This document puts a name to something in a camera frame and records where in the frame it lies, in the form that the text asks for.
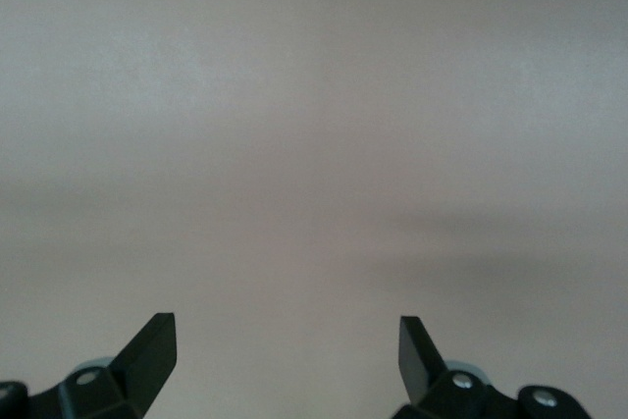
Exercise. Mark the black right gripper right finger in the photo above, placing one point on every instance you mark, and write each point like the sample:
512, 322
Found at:
422, 370

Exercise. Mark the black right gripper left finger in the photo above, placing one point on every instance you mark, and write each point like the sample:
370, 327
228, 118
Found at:
137, 365

